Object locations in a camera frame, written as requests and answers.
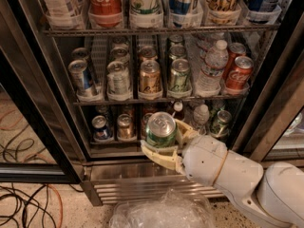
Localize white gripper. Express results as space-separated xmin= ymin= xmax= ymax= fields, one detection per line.
xmin=141 ymin=119 xmax=228 ymax=186

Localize green soda can front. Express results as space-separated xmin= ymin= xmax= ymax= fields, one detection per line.
xmin=145 ymin=112 xmax=177 ymax=148

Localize green soda can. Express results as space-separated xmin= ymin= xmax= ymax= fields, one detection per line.
xmin=145 ymin=112 xmax=177 ymax=148
xmin=168 ymin=45 xmax=186 ymax=64
xmin=168 ymin=59 xmax=190 ymax=92

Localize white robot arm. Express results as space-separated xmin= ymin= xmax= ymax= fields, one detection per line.
xmin=142 ymin=114 xmax=304 ymax=228

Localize red orange can bottom shelf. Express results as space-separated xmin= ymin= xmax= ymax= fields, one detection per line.
xmin=141 ymin=113 xmax=152 ymax=140

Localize clear water bottle bottom shelf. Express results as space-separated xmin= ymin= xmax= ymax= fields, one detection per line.
xmin=191 ymin=104 xmax=209 ymax=135

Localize clear water bottle shelf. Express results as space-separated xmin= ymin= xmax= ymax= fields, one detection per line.
xmin=196 ymin=40 xmax=229 ymax=97
xmin=191 ymin=104 xmax=209 ymax=135

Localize green can bottom shelf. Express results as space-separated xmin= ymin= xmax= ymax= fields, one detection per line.
xmin=209 ymin=110 xmax=232 ymax=136

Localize gold can bottom shelf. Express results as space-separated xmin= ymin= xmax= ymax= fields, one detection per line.
xmin=117 ymin=114 xmax=134 ymax=139

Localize gold soda can front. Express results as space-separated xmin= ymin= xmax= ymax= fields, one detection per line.
xmin=140 ymin=60 xmax=161 ymax=94

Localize gold soda can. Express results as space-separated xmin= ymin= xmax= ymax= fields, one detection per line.
xmin=140 ymin=60 xmax=161 ymax=94
xmin=139 ymin=46 xmax=158 ymax=62

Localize clear water bottle middle shelf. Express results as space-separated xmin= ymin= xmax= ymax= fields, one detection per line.
xmin=196 ymin=40 xmax=229 ymax=97

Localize blue pepsi can bottom shelf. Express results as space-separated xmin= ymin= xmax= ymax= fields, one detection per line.
xmin=91 ymin=115 xmax=112 ymax=141

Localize white silver can front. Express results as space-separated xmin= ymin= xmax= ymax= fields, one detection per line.
xmin=107 ymin=61 xmax=130 ymax=95

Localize white silver can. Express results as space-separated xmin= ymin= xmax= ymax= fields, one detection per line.
xmin=111 ymin=36 xmax=129 ymax=49
xmin=107 ymin=61 xmax=130 ymax=95
xmin=109 ymin=47 xmax=130 ymax=67

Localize red cola can front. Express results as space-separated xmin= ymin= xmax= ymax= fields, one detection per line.
xmin=225 ymin=56 xmax=254 ymax=90

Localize red cola can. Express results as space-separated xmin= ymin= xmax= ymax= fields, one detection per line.
xmin=222 ymin=43 xmax=246 ymax=80
xmin=225 ymin=56 xmax=254 ymax=90

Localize green soda can rear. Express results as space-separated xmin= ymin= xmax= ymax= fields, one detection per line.
xmin=168 ymin=45 xmax=186 ymax=64

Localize gold soda can rear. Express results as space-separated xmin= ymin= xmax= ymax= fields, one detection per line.
xmin=139 ymin=46 xmax=158 ymax=62

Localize red cola can rear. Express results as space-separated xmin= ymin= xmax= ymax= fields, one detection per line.
xmin=222 ymin=43 xmax=246 ymax=80

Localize blue silver can front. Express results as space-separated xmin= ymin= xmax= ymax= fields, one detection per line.
xmin=68 ymin=59 xmax=97 ymax=97

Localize blue silver can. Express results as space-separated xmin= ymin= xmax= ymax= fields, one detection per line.
xmin=68 ymin=59 xmax=97 ymax=97
xmin=71 ymin=47 xmax=96 ymax=77

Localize white silver can rear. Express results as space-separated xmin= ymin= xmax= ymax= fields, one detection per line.
xmin=111 ymin=36 xmax=129 ymax=49

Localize stainless steel display fridge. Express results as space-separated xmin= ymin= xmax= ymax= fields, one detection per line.
xmin=0 ymin=0 xmax=303 ymax=206

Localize blue silver can rear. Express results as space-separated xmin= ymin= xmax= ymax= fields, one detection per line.
xmin=71 ymin=47 xmax=96 ymax=77

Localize dark juice bottle white cap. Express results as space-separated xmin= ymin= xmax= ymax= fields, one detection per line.
xmin=168 ymin=102 xmax=185 ymax=121

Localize clear plastic bag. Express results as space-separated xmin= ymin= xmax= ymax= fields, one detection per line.
xmin=109 ymin=189 xmax=216 ymax=228

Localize white green bottle top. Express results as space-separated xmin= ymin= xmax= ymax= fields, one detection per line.
xmin=130 ymin=0 xmax=160 ymax=28

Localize gold black bottle top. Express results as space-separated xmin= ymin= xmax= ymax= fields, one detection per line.
xmin=205 ymin=0 xmax=238 ymax=25

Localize blue silver bottle top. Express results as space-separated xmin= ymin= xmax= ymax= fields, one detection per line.
xmin=169 ymin=0 xmax=198 ymax=28

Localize large coca-cola bottle top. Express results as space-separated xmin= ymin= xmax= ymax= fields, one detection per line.
xmin=90 ymin=0 xmax=122 ymax=28

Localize blue bottle top right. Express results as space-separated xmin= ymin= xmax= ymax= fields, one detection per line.
xmin=243 ymin=0 xmax=281 ymax=24

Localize white labelled bottle top left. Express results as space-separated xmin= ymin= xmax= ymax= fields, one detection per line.
xmin=44 ymin=0 xmax=86 ymax=30

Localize orange cable on floor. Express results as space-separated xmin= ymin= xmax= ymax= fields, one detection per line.
xmin=46 ymin=183 xmax=65 ymax=228

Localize black cables on floor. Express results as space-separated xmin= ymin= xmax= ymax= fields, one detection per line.
xmin=0 ymin=183 xmax=84 ymax=228

